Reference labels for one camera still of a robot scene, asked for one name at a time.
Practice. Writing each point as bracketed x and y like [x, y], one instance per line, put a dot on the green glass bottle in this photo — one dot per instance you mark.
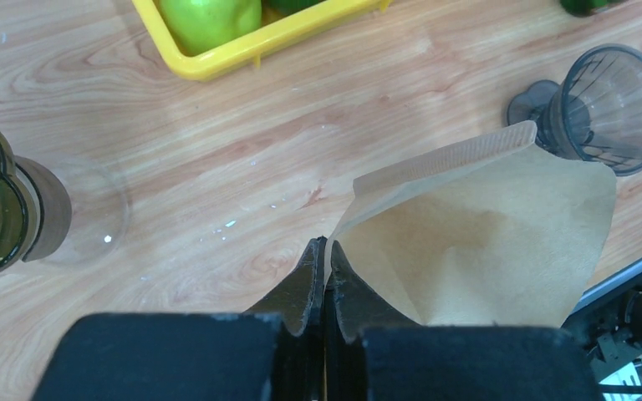
[587, 8]

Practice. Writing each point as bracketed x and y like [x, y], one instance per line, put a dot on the grey transparent coffee dripper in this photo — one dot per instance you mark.
[595, 114]

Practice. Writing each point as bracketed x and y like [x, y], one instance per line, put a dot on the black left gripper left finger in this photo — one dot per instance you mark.
[272, 351]

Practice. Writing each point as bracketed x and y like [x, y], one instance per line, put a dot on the dark green lime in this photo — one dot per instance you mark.
[288, 7]

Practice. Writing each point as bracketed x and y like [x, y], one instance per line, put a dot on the yellow plastic fruit tray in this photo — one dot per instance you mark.
[277, 32]

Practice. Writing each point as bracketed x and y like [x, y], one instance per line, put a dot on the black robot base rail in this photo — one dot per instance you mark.
[607, 325]

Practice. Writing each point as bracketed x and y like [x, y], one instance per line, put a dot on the light green apple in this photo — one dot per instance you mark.
[202, 25]

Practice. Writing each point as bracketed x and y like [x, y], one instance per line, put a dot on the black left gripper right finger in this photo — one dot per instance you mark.
[375, 352]

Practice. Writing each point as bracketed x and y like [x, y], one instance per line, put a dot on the clear glass carafe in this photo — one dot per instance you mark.
[99, 212]

